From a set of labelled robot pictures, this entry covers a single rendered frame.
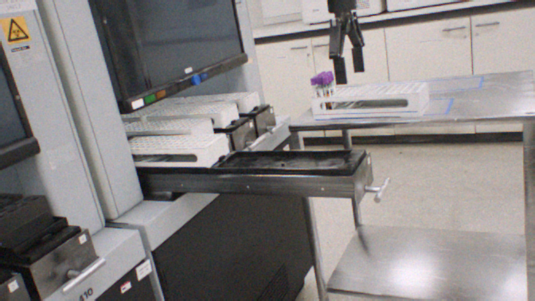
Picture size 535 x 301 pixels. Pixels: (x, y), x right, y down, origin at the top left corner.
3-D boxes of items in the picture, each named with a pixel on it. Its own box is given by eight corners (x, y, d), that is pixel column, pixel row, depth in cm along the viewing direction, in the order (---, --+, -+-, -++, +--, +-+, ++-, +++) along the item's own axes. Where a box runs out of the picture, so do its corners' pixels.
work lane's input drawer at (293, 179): (109, 197, 129) (99, 166, 126) (142, 177, 141) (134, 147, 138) (378, 210, 95) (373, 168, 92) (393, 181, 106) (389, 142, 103)
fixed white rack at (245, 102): (176, 120, 172) (172, 103, 170) (192, 112, 180) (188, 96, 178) (248, 117, 157) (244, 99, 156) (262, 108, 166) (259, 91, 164)
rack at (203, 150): (117, 171, 127) (111, 149, 125) (142, 157, 135) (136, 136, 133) (210, 172, 113) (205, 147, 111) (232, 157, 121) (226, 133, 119)
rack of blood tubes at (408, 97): (312, 119, 134) (309, 98, 132) (326, 109, 142) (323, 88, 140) (421, 116, 119) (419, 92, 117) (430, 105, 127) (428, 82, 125)
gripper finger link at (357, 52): (350, 48, 133) (352, 48, 134) (353, 72, 135) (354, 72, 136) (361, 47, 132) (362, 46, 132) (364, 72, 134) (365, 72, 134)
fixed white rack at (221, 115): (149, 134, 159) (144, 116, 157) (167, 125, 167) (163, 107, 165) (224, 132, 145) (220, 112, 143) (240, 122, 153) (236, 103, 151)
